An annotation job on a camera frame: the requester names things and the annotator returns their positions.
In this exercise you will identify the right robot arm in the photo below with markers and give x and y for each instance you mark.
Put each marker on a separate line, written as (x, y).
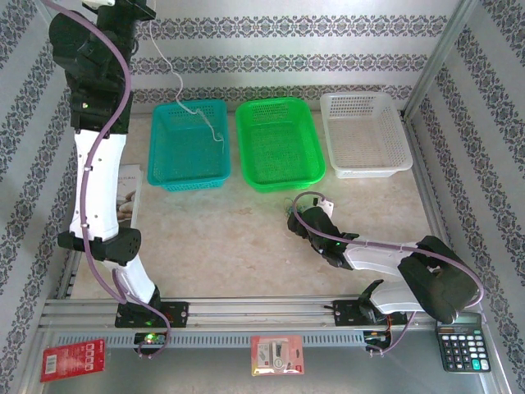
(435, 283)

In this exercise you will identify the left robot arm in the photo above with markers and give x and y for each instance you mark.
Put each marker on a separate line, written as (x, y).
(98, 184)

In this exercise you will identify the green plastic basket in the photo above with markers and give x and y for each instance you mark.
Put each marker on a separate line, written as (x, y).
(283, 182)

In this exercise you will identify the white plastic basket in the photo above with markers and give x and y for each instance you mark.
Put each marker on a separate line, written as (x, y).
(369, 170)

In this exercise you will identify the small circuit board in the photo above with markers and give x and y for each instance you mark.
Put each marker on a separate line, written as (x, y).
(152, 338)
(375, 335)

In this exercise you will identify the USB drive blister pack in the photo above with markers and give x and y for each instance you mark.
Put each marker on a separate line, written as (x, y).
(277, 355)

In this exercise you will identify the photo book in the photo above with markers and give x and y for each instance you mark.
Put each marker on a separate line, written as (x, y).
(131, 193)

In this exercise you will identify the teal plastic basket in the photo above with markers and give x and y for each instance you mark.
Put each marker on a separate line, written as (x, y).
(188, 182)

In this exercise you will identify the black calculator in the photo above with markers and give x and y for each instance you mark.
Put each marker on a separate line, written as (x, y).
(463, 349)

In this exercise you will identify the red package card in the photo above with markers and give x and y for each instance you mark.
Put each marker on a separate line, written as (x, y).
(74, 361)

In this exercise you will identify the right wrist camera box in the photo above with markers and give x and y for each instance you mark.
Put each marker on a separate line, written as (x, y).
(326, 207)

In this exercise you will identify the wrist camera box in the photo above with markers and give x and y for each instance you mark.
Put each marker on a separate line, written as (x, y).
(326, 207)
(98, 2)

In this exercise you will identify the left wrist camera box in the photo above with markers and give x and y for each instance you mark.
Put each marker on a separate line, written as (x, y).
(98, 2)

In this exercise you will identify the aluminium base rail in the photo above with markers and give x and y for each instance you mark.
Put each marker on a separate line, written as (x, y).
(254, 312)

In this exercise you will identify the aluminium frame post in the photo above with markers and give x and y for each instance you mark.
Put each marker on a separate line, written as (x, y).
(439, 57)

